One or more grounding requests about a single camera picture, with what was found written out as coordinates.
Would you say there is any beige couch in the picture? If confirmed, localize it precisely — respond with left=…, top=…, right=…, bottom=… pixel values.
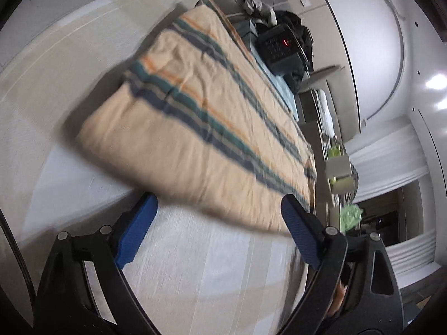
left=298, top=64, right=362, bottom=143

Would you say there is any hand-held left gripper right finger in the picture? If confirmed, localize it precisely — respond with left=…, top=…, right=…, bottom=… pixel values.
left=276, top=194, right=406, bottom=335

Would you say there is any beige striped garment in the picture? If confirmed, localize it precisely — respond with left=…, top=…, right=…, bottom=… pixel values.
left=75, top=5, right=318, bottom=234

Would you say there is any black jacket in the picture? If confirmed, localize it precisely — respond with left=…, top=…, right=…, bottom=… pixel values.
left=276, top=10, right=315, bottom=93

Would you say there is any black cable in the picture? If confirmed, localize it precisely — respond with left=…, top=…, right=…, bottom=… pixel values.
left=0, top=209, right=36, bottom=302

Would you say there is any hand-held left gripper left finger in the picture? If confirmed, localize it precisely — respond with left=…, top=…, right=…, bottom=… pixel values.
left=33, top=192, right=161, bottom=335

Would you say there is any white curtain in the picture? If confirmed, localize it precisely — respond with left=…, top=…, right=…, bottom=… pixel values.
left=349, top=115, right=447, bottom=281

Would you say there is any black appliance with red display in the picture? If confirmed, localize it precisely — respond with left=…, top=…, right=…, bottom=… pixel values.
left=256, top=23, right=308, bottom=75

